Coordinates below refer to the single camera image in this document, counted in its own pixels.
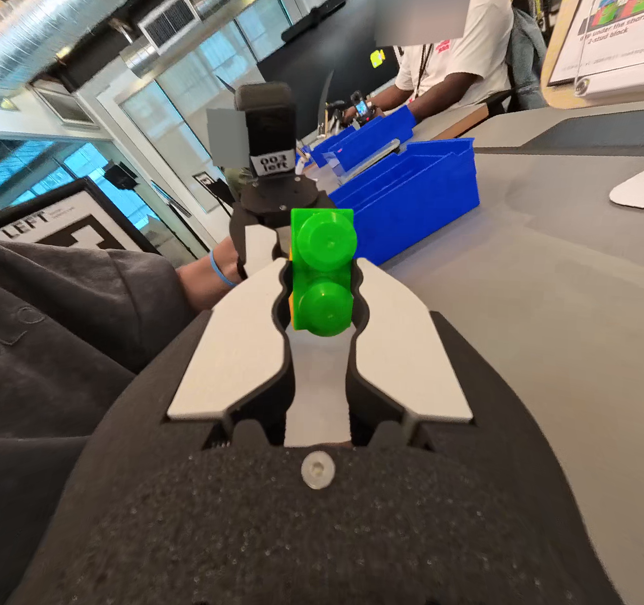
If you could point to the blue wristband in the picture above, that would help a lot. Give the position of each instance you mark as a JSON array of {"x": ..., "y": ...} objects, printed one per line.
[{"x": 217, "y": 269}]

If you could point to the green toy block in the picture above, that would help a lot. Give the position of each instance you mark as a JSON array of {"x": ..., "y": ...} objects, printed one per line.
[{"x": 322, "y": 262}]

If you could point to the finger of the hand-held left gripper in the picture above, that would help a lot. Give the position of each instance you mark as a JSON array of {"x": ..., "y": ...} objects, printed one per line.
[{"x": 259, "y": 250}]

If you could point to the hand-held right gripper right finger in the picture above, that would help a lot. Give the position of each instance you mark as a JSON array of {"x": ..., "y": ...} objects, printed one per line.
[{"x": 412, "y": 358}]

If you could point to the silver ventilation duct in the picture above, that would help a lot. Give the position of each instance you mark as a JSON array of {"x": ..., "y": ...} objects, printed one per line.
[{"x": 50, "y": 11}]

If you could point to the grey desk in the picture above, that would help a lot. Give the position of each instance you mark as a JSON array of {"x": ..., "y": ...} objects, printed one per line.
[{"x": 528, "y": 313}]

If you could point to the yellow toy block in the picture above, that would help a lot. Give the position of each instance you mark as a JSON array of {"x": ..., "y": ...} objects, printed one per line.
[{"x": 291, "y": 313}]

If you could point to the blue plastic storage bin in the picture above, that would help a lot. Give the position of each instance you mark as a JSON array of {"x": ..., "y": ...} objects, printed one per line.
[
  {"x": 402, "y": 202},
  {"x": 324, "y": 149},
  {"x": 377, "y": 129}
]

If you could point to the black white marker board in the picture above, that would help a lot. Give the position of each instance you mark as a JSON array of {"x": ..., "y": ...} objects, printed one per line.
[{"x": 75, "y": 217}]

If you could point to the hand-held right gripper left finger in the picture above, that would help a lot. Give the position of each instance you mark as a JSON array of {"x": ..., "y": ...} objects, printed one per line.
[{"x": 226, "y": 358}]

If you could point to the white air vent grille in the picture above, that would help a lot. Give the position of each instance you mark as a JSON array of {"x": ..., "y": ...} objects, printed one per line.
[{"x": 168, "y": 21}]

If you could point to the printed instruction sheet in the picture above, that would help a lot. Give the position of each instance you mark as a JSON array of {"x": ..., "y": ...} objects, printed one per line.
[{"x": 603, "y": 46}]

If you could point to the wooden side table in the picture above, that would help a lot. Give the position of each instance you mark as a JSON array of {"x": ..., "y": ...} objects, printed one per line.
[{"x": 463, "y": 121}]

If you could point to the blue denim jacket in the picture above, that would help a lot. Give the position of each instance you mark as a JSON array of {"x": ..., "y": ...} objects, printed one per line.
[{"x": 526, "y": 56}]

